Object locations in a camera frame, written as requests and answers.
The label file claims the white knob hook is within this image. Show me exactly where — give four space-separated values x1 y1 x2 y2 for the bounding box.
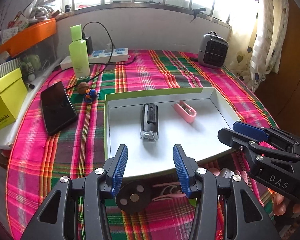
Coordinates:
219 167 235 179

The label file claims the pink clip with green pad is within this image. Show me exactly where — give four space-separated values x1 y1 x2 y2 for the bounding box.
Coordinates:
151 181 186 202

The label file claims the black round disc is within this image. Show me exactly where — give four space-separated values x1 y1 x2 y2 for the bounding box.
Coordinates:
115 180 152 215

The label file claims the black cylindrical light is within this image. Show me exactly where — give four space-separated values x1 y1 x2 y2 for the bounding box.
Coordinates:
140 103 159 141

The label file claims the large pink clip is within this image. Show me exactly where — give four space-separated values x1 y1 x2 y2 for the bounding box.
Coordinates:
207 167 248 194

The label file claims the right hand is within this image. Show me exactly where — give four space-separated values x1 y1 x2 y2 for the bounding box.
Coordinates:
272 192 300 216

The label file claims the plaid bed cloth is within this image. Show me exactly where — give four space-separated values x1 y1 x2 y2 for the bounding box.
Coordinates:
6 50 275 239

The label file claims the green white cardboard box tray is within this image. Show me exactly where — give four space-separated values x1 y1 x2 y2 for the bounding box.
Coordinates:
104 87 239 178

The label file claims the grey mini heater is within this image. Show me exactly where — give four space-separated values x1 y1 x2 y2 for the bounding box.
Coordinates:
198 31 229 69

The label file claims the heart pattern curtain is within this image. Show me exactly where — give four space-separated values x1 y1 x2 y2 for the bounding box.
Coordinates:
225 0 289 92

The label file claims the black smartphone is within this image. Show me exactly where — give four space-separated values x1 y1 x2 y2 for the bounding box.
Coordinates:
40 81 77 136

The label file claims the blue orange toy charm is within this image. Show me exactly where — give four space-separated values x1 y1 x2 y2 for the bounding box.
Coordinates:
84 89 100 103

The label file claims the yellow box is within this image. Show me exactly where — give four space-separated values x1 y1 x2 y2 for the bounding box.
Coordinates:
0 68 28 130

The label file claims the black clip on windowsill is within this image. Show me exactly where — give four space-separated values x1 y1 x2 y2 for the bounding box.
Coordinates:
191 7 206 22

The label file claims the white power strip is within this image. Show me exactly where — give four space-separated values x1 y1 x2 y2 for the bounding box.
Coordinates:
60 48 130 70

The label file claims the striped gift box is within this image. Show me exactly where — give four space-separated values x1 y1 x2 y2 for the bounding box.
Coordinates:
0 58 21 78

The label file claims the green lotion bottle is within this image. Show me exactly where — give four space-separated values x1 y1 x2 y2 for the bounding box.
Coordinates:
69 24 90 80

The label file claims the black charger plug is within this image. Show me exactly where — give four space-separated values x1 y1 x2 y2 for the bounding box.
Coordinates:
82 33 93 56

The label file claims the orange tray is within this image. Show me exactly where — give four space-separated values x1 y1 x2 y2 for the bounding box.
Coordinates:
0 18 57 57

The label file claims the black charger cable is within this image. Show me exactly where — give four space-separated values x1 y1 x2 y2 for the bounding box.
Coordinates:
65 21 138 91

